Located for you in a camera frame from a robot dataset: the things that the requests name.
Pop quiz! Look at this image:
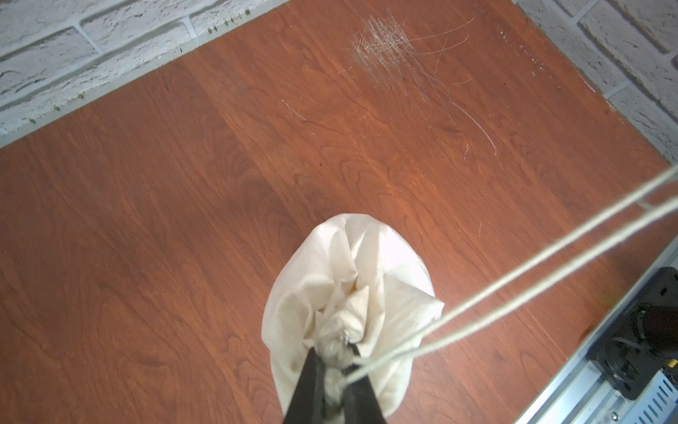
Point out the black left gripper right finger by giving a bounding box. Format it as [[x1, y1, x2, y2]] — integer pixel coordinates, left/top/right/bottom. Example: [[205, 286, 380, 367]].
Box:
[[341, 341, 388, 424]]

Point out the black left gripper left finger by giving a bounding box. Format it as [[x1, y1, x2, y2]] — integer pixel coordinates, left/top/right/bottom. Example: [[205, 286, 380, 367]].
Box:
[[283, 348, 326, 424]]

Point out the cream bag drawstring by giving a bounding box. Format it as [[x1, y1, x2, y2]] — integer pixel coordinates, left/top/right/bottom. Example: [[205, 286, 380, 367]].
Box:
[[343, 165, 678, 385]]

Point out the cream cloth soil bag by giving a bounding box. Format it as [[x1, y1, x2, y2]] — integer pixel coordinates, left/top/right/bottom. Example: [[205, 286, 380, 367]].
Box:
[[261, 214, 444, 411]]

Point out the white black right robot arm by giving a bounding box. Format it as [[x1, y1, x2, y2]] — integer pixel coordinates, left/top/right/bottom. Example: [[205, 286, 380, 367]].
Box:
[[635, 304, 677, 360]]

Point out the white perforated vent strip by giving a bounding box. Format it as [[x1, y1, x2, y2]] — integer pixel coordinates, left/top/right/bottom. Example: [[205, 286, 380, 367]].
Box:
[[620, 372, 677, 424]]

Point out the aluminium front rail frame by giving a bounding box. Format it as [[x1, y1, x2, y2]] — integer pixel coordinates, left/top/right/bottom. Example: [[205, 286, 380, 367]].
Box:
[[517, 242, 677, 423]]

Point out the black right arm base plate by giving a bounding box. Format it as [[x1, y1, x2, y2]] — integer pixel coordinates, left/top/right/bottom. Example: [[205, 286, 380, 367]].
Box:
[[586, 267, 677, 400]]

